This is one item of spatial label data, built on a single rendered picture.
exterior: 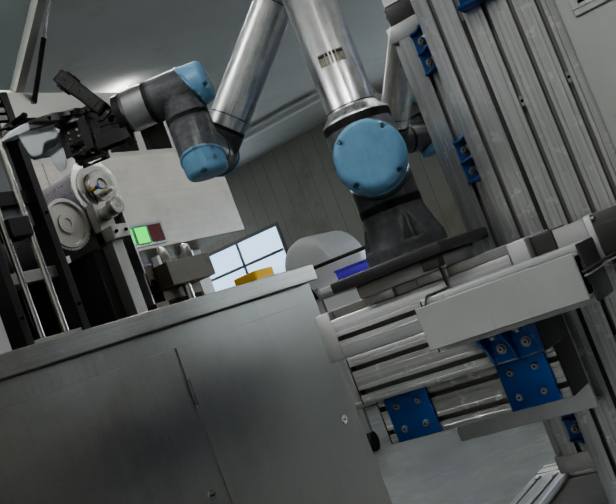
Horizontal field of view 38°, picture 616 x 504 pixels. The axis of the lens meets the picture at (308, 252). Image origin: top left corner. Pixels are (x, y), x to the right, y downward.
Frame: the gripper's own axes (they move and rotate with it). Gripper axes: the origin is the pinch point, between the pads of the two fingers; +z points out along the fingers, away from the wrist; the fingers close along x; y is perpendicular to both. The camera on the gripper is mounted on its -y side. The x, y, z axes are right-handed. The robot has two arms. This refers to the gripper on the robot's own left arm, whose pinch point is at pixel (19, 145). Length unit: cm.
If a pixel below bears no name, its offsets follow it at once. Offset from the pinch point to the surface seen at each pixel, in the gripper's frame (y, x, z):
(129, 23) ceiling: -245, 410, 68
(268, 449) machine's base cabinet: 63, 51, -13
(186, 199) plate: -22, 131, 5
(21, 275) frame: 15.6, 20.8, 15.8
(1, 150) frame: -11.0, 22.3, 13.2
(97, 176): -11, 56, 6
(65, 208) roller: -4, 49, 14
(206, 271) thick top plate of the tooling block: 15, 79, -6
